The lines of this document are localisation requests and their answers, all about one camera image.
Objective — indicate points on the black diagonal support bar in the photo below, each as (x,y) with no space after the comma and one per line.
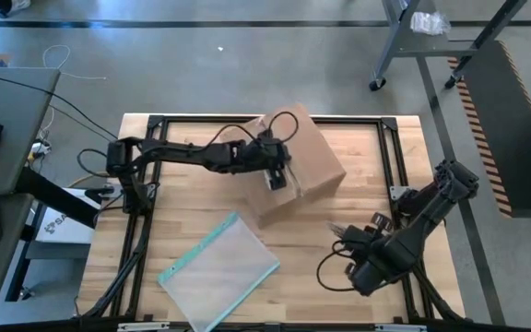
(58,198)

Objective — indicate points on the white power adapter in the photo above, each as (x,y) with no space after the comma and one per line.
(39,148)

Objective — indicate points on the silver bracket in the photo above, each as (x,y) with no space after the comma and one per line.
(143,326)
(401,328)

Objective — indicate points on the grey desk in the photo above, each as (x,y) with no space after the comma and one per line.
(12,101)

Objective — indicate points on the grey metal cart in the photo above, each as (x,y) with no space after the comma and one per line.
(424,46)

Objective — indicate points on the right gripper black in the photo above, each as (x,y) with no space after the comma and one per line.
(367,235)

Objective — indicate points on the black mat orange-striped edge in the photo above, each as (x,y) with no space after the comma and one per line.
(505,138)

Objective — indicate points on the crumpled clear plastic bag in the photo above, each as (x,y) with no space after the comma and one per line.
(429,23)

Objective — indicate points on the white box with logo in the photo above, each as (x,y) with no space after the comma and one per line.
(69,228)

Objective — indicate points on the clear teal-edged zip pouch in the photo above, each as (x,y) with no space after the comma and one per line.
(219,272)

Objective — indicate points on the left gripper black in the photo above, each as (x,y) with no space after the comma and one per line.
(267,154)

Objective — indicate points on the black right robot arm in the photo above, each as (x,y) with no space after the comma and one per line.
(431,216)

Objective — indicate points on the person's foot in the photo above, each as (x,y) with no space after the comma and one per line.
(14,4)

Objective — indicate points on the brown cardboard box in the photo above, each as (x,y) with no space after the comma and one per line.
(311,161)

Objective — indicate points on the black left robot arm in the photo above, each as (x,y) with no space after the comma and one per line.
(178,154)

